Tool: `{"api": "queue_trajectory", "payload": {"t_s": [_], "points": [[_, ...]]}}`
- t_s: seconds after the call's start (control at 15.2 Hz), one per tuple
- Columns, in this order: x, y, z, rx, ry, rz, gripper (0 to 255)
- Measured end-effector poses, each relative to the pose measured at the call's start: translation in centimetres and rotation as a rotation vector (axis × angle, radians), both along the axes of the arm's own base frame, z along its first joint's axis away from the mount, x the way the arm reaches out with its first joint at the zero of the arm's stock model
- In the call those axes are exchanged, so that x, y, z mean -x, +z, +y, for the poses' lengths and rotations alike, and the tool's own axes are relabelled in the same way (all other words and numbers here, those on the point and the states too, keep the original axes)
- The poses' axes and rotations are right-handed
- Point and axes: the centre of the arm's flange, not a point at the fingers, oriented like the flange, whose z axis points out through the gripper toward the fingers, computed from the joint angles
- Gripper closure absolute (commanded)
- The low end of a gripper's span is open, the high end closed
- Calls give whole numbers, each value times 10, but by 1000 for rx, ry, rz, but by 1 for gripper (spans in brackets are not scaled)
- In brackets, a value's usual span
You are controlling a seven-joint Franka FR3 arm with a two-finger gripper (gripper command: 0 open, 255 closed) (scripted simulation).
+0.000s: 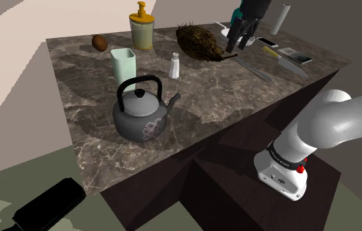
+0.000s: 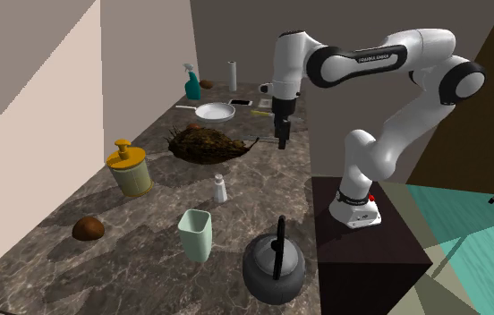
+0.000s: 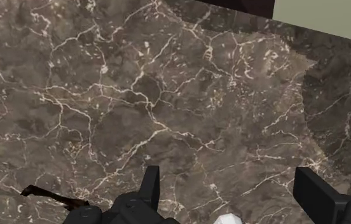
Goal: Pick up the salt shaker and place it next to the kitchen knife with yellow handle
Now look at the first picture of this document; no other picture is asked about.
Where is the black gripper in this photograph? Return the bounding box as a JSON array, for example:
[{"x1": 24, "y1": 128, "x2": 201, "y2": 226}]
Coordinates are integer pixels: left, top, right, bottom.
[{"x1": 225, "y1": 0, "x2": 272, "y2": 54}]

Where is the teal bottle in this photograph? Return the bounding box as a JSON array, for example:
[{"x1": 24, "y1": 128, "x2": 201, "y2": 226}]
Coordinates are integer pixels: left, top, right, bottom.
[{"x1": 230, "y1": 7, "x2": 245, "y2": 28}]

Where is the white smartphone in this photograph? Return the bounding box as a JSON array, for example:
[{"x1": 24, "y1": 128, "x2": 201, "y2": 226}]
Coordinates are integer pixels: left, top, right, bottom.
[{"x1": 256, "y1": 37, "x2": 279, "y2": 49}]

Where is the long grey steel knife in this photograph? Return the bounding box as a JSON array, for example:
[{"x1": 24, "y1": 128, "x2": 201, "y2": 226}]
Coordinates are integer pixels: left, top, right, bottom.
[{"x1": 231, "y1": 56, "x2": 274, "y2": 83}]

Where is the brown hairy coconut husk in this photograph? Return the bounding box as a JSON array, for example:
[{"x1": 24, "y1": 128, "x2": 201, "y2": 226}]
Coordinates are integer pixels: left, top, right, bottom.
[{"x1": 175, "y1": 22, "x2": 239, "y2": 63}]

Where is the white paper roll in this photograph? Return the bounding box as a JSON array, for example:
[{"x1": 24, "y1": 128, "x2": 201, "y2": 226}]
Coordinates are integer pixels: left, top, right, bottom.
[{"x1": 270, "y1": 3, "x2": 291, "y2": 35}]

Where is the white salt shaker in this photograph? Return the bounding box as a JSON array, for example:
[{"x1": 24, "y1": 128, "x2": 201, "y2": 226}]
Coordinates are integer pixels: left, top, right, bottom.
[{"x1": 168, "y1": 52, "x2": 181, "y2": 80}]

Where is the soap dispenser with orange pump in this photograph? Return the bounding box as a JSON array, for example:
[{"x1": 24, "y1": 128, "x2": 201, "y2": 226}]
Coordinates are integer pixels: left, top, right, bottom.
[{"x1": 129, "y1": 1, "x2": 155, "y2": 51}]

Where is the pale green square cup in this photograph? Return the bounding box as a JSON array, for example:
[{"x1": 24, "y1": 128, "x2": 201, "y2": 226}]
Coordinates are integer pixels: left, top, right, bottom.
[{"x1": 110, "y1": 47, "x2": 137, "y2": 93}]

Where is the brown kiwi fruit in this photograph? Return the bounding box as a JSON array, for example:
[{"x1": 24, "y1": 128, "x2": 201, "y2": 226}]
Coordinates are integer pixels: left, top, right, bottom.
[{"x1": 91, "y1": 34, "x2": 109, "y2": 53}]

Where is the dark robot stand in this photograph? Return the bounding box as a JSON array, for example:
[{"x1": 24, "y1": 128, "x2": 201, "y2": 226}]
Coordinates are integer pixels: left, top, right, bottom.
[{"x1": 180, "y1": 119, "x2": 342, "y2": 231}]

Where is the black oblong box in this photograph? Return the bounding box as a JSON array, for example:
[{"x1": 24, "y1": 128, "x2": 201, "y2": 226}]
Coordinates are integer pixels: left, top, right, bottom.
[{"x1": 1, "y1": 177, "x2": 87, "y2": 231}]

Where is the white dish with handle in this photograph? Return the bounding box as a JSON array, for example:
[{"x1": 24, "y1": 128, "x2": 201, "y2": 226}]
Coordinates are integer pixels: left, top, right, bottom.
[{"x1": 214, "y1": 20, "x2": 255, "y2": 47}]

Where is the knife with yellow handle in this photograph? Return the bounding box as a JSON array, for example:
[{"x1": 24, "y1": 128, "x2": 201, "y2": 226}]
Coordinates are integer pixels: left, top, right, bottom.
[{"x1": 262, "y1": 45, "x2": 310, "y2": 78}]

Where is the grey kettle with black handle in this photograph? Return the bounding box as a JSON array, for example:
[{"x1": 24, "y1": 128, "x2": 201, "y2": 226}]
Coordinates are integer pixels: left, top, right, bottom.
[{"x1": 112, "y1": 75, "x2": 182, "y2": 143}]

